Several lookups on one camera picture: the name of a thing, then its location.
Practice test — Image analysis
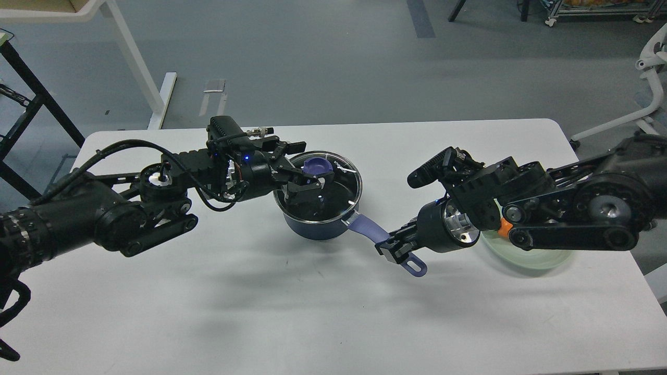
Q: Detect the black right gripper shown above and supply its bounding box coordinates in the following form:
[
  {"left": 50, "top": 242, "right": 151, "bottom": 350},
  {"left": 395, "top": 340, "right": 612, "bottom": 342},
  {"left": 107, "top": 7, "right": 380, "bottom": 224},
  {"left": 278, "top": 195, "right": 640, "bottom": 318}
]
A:
[{"left": 375, "top": 199, "right": 480, "bottom": 267}]

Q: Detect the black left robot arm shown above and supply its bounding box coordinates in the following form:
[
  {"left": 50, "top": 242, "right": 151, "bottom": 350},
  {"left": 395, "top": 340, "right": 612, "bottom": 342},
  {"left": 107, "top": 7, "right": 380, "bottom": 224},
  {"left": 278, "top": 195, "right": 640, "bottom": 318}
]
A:
[{"left": 2, "top": 136, "right": 333, "bottom": 326}]

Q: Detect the white chair base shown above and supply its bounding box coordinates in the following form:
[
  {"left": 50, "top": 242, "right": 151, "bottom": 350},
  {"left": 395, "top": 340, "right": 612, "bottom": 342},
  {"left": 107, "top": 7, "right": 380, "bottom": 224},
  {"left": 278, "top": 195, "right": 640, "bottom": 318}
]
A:
[{"left": 569, "top": 25, "right": 667, "bottom": 149}]

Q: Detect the orange toy carrot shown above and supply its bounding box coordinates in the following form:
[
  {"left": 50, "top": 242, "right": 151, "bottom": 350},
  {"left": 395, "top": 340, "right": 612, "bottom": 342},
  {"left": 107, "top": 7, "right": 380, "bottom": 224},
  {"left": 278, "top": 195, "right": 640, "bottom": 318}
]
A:
[{"left": 497, "top": 217, "right": 514, "bottom": 240}]

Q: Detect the white desk frame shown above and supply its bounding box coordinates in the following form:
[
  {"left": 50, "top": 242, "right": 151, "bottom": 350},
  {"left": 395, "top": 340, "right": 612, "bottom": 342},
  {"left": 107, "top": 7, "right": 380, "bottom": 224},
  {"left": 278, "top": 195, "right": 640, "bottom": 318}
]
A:
[{"left": 1, "top": 1, "right": 177, "bottom": 130}]

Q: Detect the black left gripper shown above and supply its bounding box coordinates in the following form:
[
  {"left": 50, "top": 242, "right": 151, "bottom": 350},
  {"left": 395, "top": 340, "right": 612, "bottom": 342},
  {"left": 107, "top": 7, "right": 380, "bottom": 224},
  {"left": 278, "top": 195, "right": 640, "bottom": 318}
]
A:
[{"left": 233, "top": 140, "right": 335, "bottom": 210}]

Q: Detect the pale green oval plate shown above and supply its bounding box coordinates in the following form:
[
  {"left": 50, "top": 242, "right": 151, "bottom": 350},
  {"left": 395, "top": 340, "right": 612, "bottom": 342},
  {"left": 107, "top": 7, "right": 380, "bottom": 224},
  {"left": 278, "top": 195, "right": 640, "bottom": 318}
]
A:
[{"left": 480, "top": 231, "right": 574, "bottom": 271}]

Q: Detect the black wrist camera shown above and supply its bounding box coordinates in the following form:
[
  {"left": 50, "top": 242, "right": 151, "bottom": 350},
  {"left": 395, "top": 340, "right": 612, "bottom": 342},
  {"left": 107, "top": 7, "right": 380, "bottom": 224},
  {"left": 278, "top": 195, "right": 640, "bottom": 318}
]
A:
[
  {"left": 406, "top": 147, "right": 485, "bottom": 189},
  {"left": 206, "top": 116, "right": 275, "bottom": 156}
]

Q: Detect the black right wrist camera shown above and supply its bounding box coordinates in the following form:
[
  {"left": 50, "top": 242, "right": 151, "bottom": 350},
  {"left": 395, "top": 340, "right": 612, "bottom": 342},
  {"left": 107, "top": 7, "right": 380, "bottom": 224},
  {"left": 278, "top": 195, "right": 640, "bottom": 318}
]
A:
[{"left": 406, "top": 147, "right": 485, "bottom": 189}]

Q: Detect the wheeled metal cart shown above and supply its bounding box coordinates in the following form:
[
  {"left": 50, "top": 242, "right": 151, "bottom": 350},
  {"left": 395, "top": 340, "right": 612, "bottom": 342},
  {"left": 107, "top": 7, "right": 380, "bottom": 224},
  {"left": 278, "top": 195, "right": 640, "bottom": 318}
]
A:
[{"left": 542, "top": 1, "right": 665, "bottom": 28}]

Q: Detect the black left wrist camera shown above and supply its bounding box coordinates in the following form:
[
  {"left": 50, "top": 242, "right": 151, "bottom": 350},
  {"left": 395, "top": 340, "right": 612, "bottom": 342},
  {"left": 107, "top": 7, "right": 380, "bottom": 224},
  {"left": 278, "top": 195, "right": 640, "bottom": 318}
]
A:
[{"left": 206, "top": 116, "right": 275, "bottom": 156}]

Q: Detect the glass pot lid purple knob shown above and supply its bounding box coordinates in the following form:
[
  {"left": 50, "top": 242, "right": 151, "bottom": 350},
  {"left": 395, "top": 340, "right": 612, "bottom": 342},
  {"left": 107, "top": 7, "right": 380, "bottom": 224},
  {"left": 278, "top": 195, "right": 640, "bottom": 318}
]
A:
[{"left": 274, "top": 151, "right": 363, "bottom": 222}]

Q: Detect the black metal stand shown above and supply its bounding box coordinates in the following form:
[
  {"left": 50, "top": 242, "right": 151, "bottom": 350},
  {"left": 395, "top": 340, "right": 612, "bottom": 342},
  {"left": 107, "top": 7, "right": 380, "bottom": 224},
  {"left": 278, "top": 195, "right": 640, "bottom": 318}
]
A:
[{"left": 1, "top": 30, "right": 85, "bottom": 199}]

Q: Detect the dark blue saucepan purple handle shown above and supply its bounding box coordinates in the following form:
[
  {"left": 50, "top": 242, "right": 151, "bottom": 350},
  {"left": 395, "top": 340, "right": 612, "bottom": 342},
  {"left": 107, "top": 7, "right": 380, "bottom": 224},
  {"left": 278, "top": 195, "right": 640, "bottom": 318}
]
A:
[{"left": 275, "top": 156, "right": 428, "bottom": 278}]

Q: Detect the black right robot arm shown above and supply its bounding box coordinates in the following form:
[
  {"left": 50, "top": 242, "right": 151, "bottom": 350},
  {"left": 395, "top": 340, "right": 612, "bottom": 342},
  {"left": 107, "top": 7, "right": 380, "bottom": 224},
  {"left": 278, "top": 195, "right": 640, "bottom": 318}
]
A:
[{"left": 375, "top": 134, "right": 666, "bottom": 276}]

